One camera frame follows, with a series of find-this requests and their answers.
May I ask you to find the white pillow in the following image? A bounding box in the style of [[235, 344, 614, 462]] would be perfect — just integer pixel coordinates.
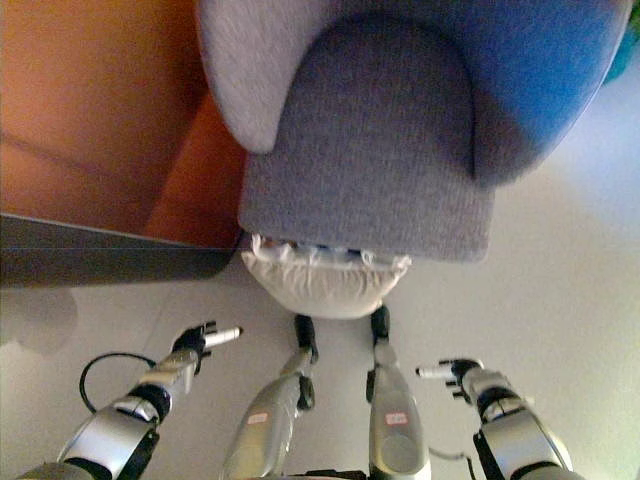
[[240, 232, 413, 320]]

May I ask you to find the grey fabric armchair sofa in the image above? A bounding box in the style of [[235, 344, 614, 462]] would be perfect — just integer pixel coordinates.
[[195, 0, 635, 265]]

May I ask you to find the silver robot leg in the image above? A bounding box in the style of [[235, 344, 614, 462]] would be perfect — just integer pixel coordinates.
[[219, 314, 319, 480], [366, 305, 432, 480]]

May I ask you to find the green plant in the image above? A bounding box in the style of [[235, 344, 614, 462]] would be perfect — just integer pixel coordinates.
[[605, 0, 640, 86]]

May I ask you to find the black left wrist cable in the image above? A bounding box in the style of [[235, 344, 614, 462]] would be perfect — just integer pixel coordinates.
[[79, 352, 157, 414]]

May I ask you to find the silver left robot leg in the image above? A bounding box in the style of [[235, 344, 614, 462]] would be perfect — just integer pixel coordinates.
[[219, 314, 319, 480]]

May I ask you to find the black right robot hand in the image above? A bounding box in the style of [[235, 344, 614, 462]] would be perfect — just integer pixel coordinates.
[[415, 357, 485, 401]]

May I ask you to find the orange wooden cabinet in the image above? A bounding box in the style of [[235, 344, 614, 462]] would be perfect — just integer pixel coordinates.
[[0, 0, 247, 290]]

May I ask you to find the silver right robot leg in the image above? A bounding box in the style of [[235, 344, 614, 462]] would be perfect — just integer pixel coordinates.
[[366, 305, 432, 480]]

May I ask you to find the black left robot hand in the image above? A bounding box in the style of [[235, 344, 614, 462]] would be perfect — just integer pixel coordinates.
[[170, 321, 244, 375]]

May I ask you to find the grey right arm cable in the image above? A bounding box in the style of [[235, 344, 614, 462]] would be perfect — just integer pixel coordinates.
[[428, 446, 474, 462]]

